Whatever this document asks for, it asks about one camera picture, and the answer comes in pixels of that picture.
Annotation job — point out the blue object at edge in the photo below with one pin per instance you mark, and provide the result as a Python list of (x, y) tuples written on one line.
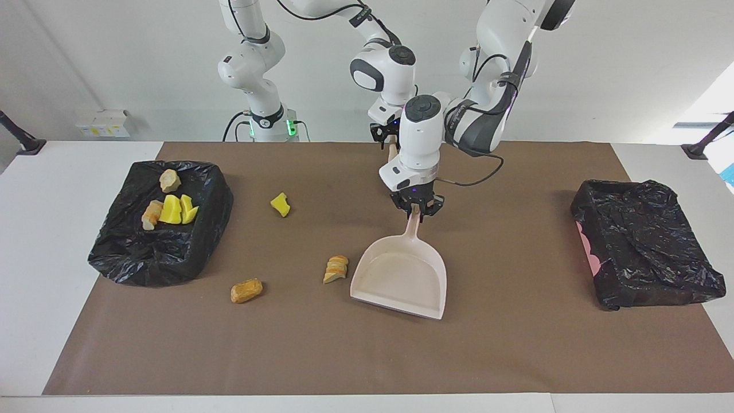
[(730, 175)]

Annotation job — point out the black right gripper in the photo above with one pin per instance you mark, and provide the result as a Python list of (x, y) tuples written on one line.
[(387, 129)]

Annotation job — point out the wavy yellow sponge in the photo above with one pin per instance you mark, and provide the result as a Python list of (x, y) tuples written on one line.
[(171, 209)]

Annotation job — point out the sliced croissant piece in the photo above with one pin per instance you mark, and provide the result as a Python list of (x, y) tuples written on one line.
[(336, 268)]

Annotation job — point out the long pale bread chunk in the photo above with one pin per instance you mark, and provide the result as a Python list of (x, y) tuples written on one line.
[(152, 215)]

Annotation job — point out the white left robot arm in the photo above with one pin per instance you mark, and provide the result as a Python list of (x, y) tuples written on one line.
[(421, 132)]

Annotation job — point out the beige brush with black bristles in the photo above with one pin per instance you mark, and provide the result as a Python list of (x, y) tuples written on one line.
[(393, 156)]

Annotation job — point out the brown bread roll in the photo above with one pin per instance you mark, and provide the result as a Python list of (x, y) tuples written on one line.
[(246, 291)]

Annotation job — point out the black camera stand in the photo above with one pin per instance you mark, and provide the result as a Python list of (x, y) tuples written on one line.
[(31, 146), (697, 151)]

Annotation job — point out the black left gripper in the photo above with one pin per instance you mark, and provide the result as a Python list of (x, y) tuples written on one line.
[(417, 198)]

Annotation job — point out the round pale bread chunk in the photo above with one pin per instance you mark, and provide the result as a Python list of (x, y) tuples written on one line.
[(170, 180)]

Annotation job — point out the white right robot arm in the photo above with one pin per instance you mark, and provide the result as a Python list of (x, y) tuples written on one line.
[(384, 69)]

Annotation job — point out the yellow and green sponge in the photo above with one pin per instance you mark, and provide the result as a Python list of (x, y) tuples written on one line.
[(188, 213)]

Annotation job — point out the beige plastic dustpan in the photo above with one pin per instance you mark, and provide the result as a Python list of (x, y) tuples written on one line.
[(401, 275)]

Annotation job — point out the small yellow sponge wedge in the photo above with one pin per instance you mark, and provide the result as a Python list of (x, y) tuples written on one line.
[(280, 205)]

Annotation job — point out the pink plastic bin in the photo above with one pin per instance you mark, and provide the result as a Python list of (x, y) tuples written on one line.
[(590, 252)]

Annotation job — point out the black trash bag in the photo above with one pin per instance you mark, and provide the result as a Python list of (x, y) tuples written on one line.
[(642, 246), (160, 258)]

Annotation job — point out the white wall socket box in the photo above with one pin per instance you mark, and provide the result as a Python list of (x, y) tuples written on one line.
[(106, 123)]

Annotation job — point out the brown table mat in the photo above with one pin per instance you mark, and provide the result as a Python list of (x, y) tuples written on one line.
[(516, 355)]

